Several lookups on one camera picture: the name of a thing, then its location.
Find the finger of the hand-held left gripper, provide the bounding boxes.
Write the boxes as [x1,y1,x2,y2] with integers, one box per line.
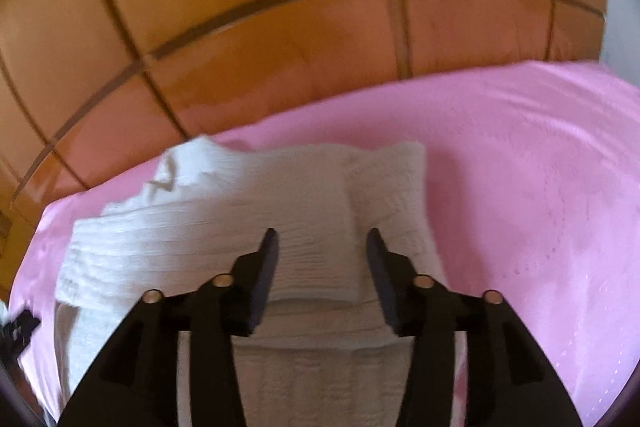
[0,309,42,364]

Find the pink dotted bedspread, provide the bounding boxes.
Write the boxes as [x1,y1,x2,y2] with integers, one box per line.
[10,59,640,427]

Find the wooden wardrobe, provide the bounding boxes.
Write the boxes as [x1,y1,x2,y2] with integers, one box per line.
[0,0,608,308]

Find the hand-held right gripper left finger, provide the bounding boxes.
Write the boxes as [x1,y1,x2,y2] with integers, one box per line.
[57,228,280,427]

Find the white knit sweater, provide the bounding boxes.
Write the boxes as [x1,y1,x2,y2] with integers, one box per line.
[52,136,468,427]

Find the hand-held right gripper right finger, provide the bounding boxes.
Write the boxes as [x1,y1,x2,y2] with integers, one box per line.
[366,228,583,427]

